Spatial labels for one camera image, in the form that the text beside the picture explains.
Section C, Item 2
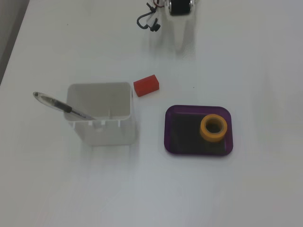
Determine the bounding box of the yellow tape roll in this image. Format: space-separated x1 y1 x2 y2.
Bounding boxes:
200 113 228 143

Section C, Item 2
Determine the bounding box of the black ballpoint pen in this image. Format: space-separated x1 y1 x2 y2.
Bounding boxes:
32 91 98 122

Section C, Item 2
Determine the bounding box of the purple metal tray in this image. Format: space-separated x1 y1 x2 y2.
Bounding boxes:
163 105 234 157

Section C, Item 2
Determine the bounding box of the black cable loop with plug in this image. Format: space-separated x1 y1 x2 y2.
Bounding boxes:
136 1 162 33

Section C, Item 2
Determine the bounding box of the red rectangular block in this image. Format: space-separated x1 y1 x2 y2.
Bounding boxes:
133 74 160 98

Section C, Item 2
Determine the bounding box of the white plastic pen holder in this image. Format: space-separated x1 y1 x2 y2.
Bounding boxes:
65 82 138 147

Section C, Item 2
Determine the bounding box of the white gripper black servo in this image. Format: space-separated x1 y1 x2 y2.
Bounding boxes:
164 0 197 55

